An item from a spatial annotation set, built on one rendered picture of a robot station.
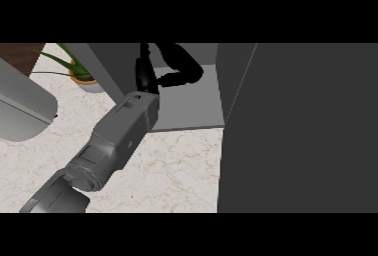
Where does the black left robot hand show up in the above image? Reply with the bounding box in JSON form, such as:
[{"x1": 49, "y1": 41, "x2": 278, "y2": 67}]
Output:
[{"x1": 134, "y1": 42, "x2": 205, "y2": 95}]

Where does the grey open cabinet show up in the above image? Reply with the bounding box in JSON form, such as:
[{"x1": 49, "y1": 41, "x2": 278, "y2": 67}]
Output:
[{"x1": 64, "y1": 42, "x2": 227, "y2": 134}]

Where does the dark grey cabinet door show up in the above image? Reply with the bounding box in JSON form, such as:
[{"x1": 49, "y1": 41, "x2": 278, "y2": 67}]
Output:
[{"x1": 216, "y1": 42, "x2": 378, "y2": 214}]

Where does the pale orange-rimmed plant pot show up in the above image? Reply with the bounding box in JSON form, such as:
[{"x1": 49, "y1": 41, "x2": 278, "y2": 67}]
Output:
[{"x1": 67, "y1": 59, "x2": 106, "y2": 94}]

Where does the green aloe plant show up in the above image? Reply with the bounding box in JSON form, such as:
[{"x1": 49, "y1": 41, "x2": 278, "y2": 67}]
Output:
[{"x1": 27, "y1": 42, "x2": 96, "y2": 82}]

